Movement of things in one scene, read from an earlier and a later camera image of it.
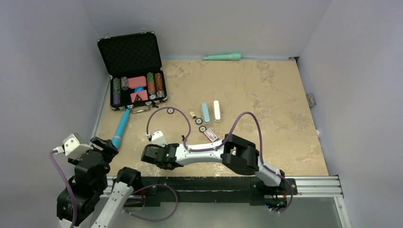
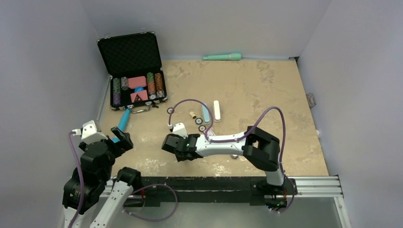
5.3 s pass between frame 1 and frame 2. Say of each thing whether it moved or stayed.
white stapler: stayed
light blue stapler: stayed
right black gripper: moved
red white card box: stayed
